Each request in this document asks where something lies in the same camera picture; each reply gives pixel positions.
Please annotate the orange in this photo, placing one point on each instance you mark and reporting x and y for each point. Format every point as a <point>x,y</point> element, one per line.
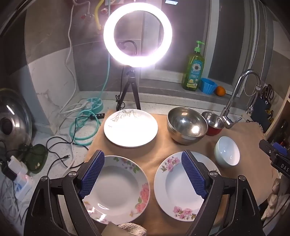
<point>220,91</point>

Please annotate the light blue ceramic bowl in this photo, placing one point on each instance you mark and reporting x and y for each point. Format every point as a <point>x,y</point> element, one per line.
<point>226,151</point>

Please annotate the wooden shelf unit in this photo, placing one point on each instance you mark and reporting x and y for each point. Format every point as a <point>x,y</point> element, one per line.
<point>278,118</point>

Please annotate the frosted window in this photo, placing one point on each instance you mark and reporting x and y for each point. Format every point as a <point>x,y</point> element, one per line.
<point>226,34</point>

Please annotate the black scissors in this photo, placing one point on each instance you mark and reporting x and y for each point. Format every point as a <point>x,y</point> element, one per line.
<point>268,92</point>

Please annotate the blue fluted cup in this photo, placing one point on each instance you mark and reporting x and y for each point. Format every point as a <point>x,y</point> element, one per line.
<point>208,86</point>

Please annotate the black plug strip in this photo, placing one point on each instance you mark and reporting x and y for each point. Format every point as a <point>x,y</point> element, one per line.
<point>97,116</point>

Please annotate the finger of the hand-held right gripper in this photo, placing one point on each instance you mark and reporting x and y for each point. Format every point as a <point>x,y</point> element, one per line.
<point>267,151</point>
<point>281,149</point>

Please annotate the chrome faucet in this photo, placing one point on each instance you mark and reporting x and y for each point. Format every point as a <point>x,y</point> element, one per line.
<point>228,106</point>

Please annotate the white power strip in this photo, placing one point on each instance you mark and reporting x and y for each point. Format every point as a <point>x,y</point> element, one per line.
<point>22,188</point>

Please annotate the floral plate with small blossoms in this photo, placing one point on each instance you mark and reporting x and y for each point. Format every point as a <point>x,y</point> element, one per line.
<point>179,188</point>

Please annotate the dark knife block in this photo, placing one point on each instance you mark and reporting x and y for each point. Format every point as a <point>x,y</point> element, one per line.
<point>260,113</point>

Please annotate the white charger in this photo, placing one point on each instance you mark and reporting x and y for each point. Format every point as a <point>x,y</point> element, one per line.
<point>17,168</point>

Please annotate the person's right hand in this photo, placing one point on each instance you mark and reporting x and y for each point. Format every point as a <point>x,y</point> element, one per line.
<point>274,199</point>

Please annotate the black tripod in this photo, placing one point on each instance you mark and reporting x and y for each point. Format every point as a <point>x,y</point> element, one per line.
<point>129,74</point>

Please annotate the dark green glass dish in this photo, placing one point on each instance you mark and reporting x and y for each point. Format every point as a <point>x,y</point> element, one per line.
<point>36,156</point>

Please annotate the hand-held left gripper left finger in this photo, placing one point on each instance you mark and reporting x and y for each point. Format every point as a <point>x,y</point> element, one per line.
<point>92,172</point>

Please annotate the peach towel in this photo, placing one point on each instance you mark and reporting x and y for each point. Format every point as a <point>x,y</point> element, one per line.
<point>156,156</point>

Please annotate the teal round power socket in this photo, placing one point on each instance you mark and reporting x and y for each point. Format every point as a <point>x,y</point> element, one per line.
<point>95,104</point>

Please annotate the floral plate with large bloom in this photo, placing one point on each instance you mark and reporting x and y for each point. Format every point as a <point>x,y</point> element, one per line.
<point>117,188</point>

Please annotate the green dish soap bottle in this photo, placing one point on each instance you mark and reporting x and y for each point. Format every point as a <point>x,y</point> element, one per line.
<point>192,70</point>

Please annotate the red steel bowl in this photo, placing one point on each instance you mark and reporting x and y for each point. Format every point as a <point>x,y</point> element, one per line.
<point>213,122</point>

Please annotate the large steel bowl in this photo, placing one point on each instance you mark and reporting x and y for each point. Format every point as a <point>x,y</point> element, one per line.
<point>185,127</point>

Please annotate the white plate with leaf print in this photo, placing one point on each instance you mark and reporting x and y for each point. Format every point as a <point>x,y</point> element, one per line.
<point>129,131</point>

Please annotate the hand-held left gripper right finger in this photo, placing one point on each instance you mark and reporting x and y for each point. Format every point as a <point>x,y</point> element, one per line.
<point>193,174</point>

